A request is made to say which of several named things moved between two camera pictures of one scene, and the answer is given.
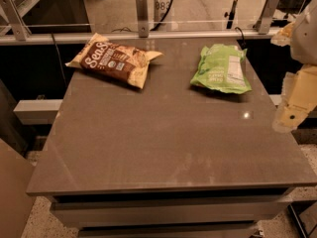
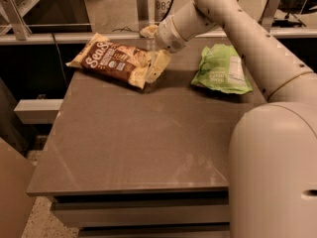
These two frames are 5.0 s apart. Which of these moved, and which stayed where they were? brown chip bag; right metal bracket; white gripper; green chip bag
Moved: white gripper
Stayed: right metal bracket; brown chip bag; green chip bag
